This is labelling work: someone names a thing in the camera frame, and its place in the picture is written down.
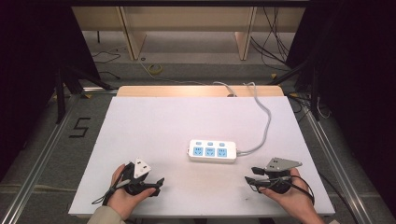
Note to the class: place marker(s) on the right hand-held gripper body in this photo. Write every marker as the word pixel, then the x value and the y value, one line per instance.
pixel 281 164

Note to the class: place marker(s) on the black curtain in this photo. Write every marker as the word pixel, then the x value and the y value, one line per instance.
pixel 34 62
pixel 358 77

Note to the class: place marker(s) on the yellow tape roll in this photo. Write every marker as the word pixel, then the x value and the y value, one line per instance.
pixel 154 68

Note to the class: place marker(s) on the person's right hand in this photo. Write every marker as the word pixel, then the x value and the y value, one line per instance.
pixel 299 199

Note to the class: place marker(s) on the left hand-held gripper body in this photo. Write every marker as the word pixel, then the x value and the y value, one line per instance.
pixel 140 169

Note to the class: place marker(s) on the light wooden shelf unit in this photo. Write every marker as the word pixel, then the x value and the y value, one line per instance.
pixel 193 18

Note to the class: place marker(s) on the black metal stand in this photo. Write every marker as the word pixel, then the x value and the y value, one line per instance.
pixel 314 90
pixel 60 93

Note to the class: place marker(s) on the person's left hand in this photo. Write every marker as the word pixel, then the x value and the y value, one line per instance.
pixel 123 202

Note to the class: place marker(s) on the aluminium floor rail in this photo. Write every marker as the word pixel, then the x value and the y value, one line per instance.
pixel 34 165
pixel 336 174

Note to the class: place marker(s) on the white power strip blue sockets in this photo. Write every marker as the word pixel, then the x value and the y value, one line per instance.
pixel 213 158

